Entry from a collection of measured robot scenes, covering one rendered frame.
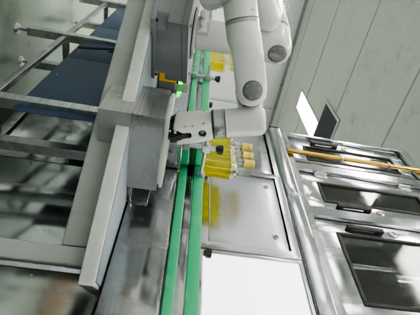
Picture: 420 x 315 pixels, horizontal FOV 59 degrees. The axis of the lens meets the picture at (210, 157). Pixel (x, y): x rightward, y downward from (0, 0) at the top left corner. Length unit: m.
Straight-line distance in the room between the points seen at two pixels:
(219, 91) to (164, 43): 6.46
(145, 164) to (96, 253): 0.27
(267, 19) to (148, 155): 0.53
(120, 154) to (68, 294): 0.43
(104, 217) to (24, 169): 0.76
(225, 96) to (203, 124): 6.69
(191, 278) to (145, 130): 0.37
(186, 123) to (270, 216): 0.60
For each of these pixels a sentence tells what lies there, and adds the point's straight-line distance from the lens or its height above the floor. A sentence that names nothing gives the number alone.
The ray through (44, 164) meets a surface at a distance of 1.56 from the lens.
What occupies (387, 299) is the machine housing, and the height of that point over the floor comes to 1.61.
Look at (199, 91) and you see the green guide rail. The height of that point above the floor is 0.92.
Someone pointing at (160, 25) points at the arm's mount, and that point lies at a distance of 1.08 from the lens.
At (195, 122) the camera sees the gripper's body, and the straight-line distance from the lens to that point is 0.92.
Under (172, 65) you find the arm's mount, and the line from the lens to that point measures 1.18.
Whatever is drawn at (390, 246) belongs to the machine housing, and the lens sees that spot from 1.60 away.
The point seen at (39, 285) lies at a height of 0.56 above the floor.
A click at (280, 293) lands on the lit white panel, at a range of 1.16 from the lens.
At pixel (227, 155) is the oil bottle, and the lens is 1.36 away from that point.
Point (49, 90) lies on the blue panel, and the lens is 1.46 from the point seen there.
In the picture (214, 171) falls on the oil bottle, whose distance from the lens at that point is 1.31.
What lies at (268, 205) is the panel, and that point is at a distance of 1.44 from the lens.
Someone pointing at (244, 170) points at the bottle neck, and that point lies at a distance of 1.33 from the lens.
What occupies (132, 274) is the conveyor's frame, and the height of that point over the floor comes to 0.81.
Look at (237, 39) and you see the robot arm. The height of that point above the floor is 0.97.
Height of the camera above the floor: 0.87
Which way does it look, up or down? 5 degrees up
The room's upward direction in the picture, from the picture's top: 98 degrees clockwise
